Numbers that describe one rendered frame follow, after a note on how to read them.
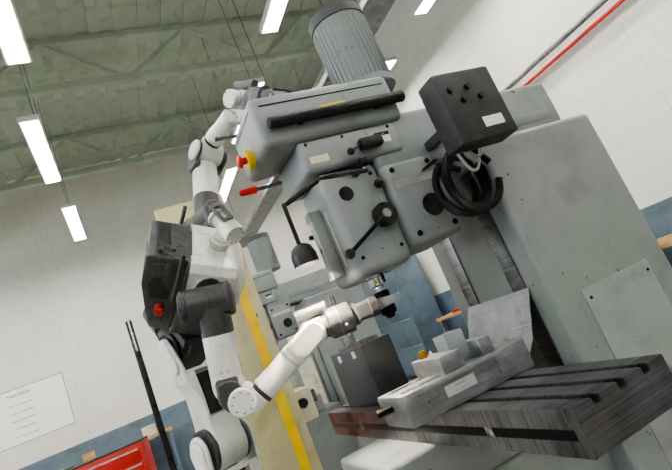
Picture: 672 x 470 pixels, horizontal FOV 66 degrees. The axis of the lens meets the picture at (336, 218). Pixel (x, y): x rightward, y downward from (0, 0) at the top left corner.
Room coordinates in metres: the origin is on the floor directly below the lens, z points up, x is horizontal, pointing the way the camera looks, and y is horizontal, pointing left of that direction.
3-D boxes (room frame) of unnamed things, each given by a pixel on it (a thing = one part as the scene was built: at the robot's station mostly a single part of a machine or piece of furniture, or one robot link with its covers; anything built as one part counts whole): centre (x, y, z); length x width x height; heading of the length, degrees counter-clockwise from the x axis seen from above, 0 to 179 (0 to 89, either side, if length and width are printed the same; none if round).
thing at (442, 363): (1.29, -0.09, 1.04); 0.15 x 0.06 x 0.04; 23
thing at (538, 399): (1.48, -0.06, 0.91); 1.24 x 0.23 x 0.08; 25
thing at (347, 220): (1.53, -0.04, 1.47); 0.21 x 0.19 x 0.32; 25
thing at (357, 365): (1.81, 0.10, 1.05); 0.22 x 0.12 x 0.20; 34
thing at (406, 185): (1.61, -0.22, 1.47); 0.24 x 0.19 x 0.26; 25
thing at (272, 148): (1.54, -0.05, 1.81); 0.47 x 0.26 x 0.16; 115
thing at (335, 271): (1.49, 0.06, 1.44); 0.04 x 0.04 x 0.21; 25
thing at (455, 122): (1.36, -0.45, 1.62); 0.20 x 0.09 x 0.21; 115
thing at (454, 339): (1.32, -0.14, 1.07); 0.06 x 0.05 x 0.06; 23
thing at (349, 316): (1.52, 0.05, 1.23); 0.13 x 0.12 x 0.10; 10
